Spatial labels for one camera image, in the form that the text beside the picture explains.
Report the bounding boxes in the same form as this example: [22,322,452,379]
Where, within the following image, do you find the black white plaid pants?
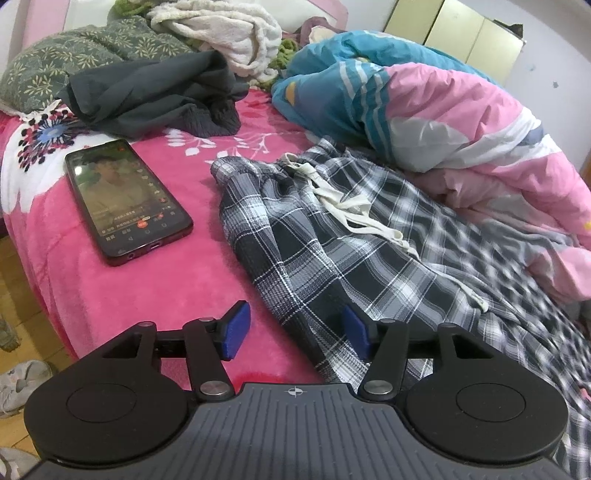
[211,139,590,479]

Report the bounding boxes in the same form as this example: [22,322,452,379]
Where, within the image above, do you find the pink floral bed blanket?
[1,90,320,385]

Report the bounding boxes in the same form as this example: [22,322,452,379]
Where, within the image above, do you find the black smartphone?
[65,140,193,266]

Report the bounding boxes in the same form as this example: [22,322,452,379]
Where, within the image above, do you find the grey sneaker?
[0,447,39,480]
[0,360,54,418]

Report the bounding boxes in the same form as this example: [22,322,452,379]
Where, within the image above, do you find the pink blue patterned duvet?
[271,31,590,304]

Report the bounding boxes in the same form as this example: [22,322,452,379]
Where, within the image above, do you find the dark grey garment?
[57,50,249,139]

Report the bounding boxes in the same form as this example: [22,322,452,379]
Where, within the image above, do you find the cream white fleece blanket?
[146,1,283,83]

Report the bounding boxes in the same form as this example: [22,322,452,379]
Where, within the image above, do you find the pale yellow wardrobe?
[385,0,526,85]

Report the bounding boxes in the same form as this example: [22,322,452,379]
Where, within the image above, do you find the green patterned pillow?
[1,16,191,114]

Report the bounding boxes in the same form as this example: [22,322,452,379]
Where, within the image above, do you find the pink white bed headboard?
[21,0,349,49]

